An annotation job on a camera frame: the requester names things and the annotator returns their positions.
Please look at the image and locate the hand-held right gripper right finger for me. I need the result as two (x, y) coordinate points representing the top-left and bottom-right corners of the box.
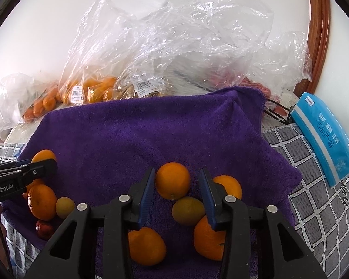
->
(198, 168), (329, 279)

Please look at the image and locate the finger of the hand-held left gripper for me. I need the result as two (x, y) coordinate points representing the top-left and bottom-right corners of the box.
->
(0, 158), (33, 168)
(0, 159), (58, 184)

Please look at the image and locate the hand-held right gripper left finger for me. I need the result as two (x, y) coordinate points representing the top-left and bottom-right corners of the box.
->
(23, 167), (157, 279)

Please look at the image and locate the orange mandarin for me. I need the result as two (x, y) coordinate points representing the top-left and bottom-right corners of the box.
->
(212, 175), (242, 202)
(27, 184), (58, 221)
(128, 227), (167, 266)
(155, 162), (191, 200)
(22, 179), (46, 198)
(31, 149), (57, 163)
(194, 215), (230, 261)

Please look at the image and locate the small yellow-green fruit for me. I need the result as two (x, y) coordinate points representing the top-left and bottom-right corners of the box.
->
(171, 197), (206, 226)
(55, 197), (76, 220)

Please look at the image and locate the small red fruit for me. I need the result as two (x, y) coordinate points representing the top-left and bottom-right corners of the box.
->
(36, 220), (56, 240)

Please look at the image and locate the purple towel covered tray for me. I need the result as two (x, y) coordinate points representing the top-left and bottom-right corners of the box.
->
(1, 87), (303, 279)

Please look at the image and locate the clear bag of red fruits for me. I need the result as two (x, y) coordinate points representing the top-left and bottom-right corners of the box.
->
(209, 30), (313, 117)

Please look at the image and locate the white printed flat box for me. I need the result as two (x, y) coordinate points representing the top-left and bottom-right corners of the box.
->
(0, 122), (44, 149)

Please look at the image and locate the white plastic bag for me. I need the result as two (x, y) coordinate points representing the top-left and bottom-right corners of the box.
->
(0, 74), (27, 140)

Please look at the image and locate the clear bag of small mandarins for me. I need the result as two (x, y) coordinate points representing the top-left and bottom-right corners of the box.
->
(20, 78), (63, 124)

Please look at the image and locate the grey checked star blanket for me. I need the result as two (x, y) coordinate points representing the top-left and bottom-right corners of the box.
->
(0, 123), (349, 279)

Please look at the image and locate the blue tissue pack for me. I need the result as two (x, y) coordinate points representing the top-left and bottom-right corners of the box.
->
(289, 92), (349, 188)

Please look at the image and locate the clear bag of brown longans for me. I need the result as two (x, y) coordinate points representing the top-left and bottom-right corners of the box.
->
(116, 0), (274, 98)

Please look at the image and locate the brown wooden door frame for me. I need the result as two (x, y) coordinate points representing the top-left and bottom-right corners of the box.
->
(292, 0), (330, 95)

